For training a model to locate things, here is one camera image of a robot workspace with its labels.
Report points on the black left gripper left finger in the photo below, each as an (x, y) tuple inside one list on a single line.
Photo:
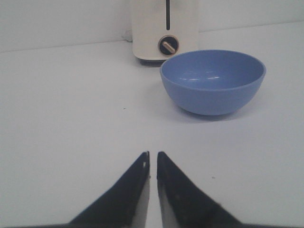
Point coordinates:
[(126, 202)]

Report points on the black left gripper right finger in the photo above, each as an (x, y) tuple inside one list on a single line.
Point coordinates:
[(182, 202)]

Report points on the blue plastic bowl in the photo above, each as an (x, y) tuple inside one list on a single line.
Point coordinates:
[(212, 82)]

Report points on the cream white toaster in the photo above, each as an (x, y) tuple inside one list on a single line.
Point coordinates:
[(164, 28)]

